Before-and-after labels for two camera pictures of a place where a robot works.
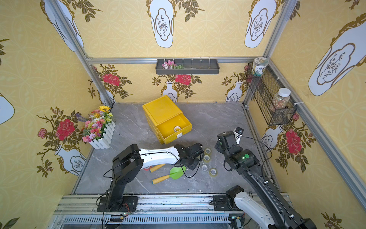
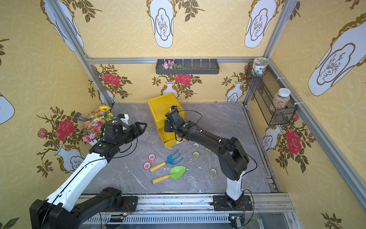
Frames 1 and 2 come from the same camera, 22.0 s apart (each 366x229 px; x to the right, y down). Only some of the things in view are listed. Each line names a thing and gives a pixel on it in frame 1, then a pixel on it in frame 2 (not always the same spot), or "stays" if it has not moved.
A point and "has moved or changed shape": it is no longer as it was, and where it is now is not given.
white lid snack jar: [281, 99] stays
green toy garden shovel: [176, 172] stays
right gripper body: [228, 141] -> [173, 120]
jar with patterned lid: [259, 64] stays
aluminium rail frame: [77, 212] stays
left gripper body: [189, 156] -> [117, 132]
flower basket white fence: [98, 129] stays
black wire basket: [277, 104] stays
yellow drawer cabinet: [166, 119] has moved or changed shape
